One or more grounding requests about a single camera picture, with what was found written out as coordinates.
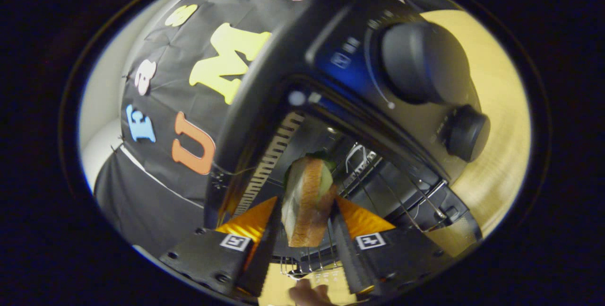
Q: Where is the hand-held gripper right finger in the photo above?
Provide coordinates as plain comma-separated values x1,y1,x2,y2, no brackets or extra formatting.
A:
331,196,457,296

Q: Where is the black backdrop cloth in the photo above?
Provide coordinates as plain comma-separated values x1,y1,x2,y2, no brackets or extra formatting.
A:
94,0,331,259

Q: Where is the black toaster oven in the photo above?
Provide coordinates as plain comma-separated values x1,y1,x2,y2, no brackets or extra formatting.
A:
204,0,492,282

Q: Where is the sandwich with lettuce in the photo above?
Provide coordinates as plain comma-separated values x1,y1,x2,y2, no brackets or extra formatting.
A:
281,156,338,248

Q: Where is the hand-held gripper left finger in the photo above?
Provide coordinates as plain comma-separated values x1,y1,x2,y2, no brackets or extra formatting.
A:
159,196,284,298

